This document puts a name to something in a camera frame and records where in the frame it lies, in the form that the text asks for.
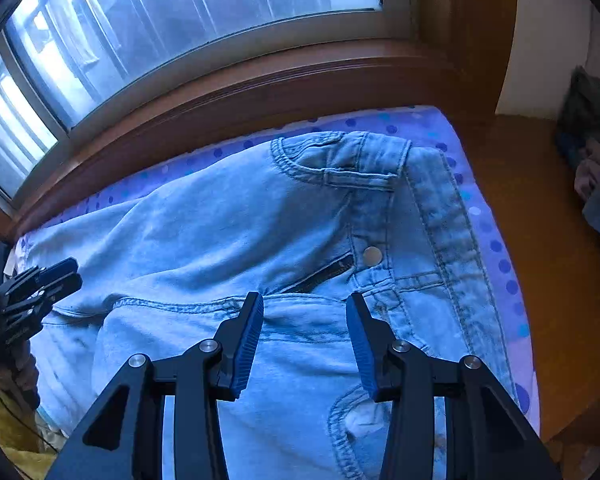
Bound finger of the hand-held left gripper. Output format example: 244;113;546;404
2;272;84;318
0;257;79;295

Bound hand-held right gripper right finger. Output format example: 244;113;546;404
346;291;563;480

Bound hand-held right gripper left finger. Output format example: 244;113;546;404
45;291;265;480

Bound light blue denim jeans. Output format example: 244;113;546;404
17;130;523;480

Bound yellow cloth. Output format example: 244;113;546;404
0;370;63;480

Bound purple dotted bed sheet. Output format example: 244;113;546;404
10;105;541;441

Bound aluminium sliding window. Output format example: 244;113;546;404
0;0;411;206

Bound dark grey-green garment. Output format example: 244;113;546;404
555;67;600;161

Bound wooden window frame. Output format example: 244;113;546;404
0;0;518;241

